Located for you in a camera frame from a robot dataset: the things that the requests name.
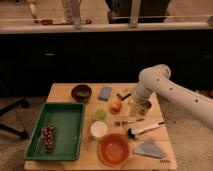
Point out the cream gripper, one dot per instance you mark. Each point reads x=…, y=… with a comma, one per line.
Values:
x=135, y=108

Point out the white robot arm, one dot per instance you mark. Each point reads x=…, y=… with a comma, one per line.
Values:
x=157, y=79

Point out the green plastic tray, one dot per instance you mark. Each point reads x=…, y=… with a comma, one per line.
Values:
x=66, y=119

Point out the metal cup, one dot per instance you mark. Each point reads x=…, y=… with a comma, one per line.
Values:
x=146, y=107

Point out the orange fruit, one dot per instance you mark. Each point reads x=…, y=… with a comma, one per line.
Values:
x=116, y=105

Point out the blue sponge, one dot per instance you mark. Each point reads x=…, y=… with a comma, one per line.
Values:
x=105, y=93

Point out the small green cup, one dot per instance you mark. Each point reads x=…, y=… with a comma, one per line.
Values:
x=100, y=115

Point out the white cup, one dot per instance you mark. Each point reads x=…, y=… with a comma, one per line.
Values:
x=98, y=129

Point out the grey folded cloth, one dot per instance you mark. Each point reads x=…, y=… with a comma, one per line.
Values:
x=149, y=148

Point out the orange plastic bowl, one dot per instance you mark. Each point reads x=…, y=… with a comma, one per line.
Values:
x=113, y=150

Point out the dark brown bowl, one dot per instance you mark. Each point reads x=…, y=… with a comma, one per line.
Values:
x=81, y=93

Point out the bunch of red grapes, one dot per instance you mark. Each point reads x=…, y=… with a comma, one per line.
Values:
x=48, y=135

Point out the small red dish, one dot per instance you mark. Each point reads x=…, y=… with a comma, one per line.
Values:
x=46, y=22

